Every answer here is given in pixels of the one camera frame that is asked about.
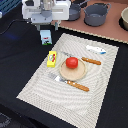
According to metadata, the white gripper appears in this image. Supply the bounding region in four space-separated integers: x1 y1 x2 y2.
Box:
22 0 71 29

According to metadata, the small white milk carton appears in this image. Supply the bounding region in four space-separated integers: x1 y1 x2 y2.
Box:
40 30 52 45

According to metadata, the yellow toy box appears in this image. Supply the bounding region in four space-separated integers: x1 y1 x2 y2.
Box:
47 51 57 67

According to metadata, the red toy tomato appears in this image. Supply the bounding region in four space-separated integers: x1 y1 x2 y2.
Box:
66 57 78 68

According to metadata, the white toy fish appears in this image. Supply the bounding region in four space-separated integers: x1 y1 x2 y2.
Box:
86 45 106 54

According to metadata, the blue striped cloth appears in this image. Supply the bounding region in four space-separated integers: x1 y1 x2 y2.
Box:
0 0 22 14

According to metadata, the round wooden plate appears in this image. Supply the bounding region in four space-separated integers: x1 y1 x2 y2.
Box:
59 59 87 81

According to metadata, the brown wooden board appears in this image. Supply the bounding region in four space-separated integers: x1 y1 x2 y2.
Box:
50 0 128 44

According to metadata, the beige bowl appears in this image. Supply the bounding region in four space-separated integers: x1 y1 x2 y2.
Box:
121 7 128 30

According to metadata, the white woven placemat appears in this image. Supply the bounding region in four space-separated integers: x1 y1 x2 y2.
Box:
17 33 118 128

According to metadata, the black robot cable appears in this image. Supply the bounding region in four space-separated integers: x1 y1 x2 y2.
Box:
0 18 33 36

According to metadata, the grey pan with handle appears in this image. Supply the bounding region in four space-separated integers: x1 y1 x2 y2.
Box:
69 1 87 21

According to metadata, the grey pot with handles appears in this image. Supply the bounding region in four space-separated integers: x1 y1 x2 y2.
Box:
84 3 111 27

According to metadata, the fork with wooden handle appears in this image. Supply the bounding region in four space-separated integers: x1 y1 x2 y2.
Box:
48 73 89 92

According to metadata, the knife with wooden handle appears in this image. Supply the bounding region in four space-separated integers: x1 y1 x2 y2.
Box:
62 52 101 65

